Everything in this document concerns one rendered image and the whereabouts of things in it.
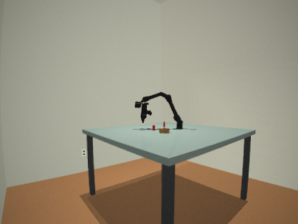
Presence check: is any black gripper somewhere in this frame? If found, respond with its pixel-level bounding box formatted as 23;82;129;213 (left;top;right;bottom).
141;108;147;123

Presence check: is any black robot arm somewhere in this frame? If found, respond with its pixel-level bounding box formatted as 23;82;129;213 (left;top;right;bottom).
135;92;183;129

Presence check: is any orange block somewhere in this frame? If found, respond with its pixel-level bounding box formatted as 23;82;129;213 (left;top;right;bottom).
159;128;170;133

